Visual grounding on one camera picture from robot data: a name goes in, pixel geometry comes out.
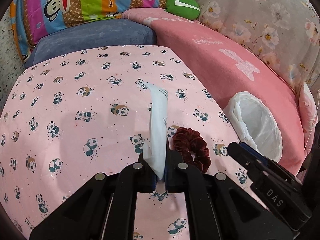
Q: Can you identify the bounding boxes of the dark red velvet scrunchie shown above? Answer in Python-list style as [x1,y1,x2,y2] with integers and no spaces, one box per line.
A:
[172,127,212,173]

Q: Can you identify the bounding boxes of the white lined trash bin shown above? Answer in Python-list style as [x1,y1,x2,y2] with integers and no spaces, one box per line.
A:
[223,92,283,162]

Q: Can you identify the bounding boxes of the pink floral pillow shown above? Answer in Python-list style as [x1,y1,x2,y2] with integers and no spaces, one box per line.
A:
[298,83,318,153]

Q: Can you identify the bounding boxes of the pink panda print cloth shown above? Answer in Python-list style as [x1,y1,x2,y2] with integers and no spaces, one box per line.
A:
[1,46,251,237]

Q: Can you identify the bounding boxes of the pink blanket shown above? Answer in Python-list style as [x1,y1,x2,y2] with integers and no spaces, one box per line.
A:
[121,8,306,174]

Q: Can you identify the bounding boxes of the blue grey cushion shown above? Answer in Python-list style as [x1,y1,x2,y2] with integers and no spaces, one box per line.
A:
[24,18,157,68]

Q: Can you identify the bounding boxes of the grey floral bedsheet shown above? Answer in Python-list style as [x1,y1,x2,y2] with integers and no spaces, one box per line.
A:
[195,0,319,92]

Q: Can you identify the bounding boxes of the green round cushion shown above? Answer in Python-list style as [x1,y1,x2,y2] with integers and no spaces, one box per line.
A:
[165,0,200,20]

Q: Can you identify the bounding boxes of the colourful monkey print pillow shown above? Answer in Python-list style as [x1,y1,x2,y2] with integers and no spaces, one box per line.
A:
[10,0,166,62]

